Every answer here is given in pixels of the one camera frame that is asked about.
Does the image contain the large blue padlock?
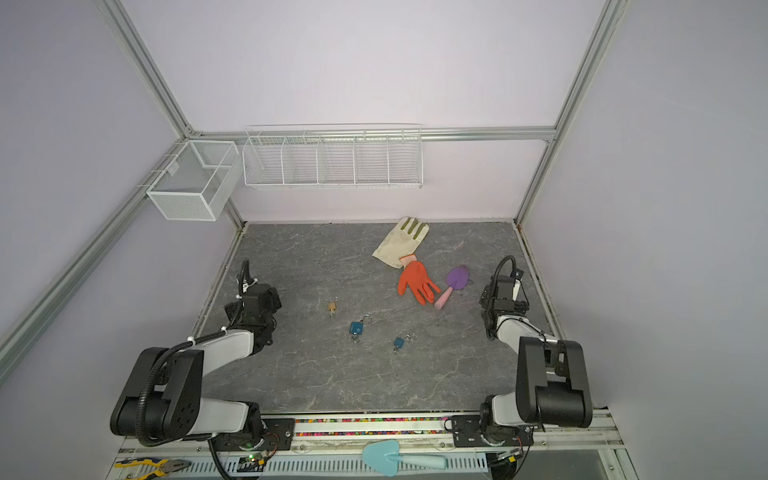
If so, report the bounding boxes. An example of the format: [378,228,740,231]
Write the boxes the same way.
[349,314,371,343]

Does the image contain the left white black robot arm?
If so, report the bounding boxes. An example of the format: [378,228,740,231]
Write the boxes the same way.
[109,260,282,450]

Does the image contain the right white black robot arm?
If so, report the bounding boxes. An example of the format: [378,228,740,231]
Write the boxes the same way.
[479,255,593,446]

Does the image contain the purple pink toy trowel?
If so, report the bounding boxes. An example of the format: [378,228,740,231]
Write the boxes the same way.
[434,265,470,310]

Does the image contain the red rubber glove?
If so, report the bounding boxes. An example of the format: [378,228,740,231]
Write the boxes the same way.
[397,254,441,306]

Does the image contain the cream work glove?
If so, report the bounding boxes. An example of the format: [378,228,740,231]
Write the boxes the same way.
[372,217,430,268]

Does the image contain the white mesh box basket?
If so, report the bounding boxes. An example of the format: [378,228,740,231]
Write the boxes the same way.
[147,140,243,222]

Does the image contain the colourful bead strip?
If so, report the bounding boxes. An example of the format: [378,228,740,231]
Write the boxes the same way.
[295,414,448,437]

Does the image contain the teal toy trowel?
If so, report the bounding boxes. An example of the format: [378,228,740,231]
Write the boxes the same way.
[362,439,448,477]

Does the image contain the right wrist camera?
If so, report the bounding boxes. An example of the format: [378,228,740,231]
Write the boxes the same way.
[511,268,524,301]

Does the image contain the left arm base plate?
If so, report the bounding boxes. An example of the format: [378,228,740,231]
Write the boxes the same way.
[213,417,296,452]

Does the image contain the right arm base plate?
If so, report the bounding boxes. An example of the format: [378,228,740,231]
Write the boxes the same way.
[444,414,534,448]

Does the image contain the white slotted cable duct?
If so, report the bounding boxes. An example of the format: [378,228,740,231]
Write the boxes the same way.
[222,454,490,478]

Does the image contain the yellow handled pliers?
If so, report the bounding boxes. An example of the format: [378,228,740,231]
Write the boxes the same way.
[113,457,191,480]

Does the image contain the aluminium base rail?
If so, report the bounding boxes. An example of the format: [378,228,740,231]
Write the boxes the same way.
[108,410,637,479]

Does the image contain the white wire wall shelf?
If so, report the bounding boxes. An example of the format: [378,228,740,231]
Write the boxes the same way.
[242,123,424,189]

